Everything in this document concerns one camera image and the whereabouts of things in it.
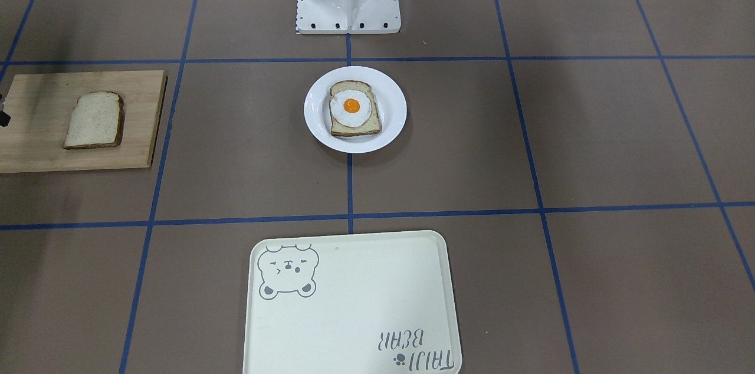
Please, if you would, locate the wooden cutting board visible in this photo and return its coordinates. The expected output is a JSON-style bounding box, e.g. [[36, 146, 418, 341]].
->
[[1, 70, 167, 174]]

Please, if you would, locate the cream bear tray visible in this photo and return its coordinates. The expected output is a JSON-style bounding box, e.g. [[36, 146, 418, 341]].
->
[[242, 231, 463, 373]]

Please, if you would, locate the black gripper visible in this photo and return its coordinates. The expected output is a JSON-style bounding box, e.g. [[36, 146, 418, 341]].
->
[[0, 96, 11, 127]]

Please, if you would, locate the white round plate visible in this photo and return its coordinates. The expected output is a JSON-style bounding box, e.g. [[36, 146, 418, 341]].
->
[[304, 67, 408, 153]]

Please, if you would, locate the fried egg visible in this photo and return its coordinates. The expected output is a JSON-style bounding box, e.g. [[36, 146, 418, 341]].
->
[[329, 90, 372, 129]]

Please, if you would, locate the bread slice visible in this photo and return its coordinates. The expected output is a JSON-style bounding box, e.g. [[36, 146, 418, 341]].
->
[[329, 80, 382, 137], [62, 91, 125, 150]]

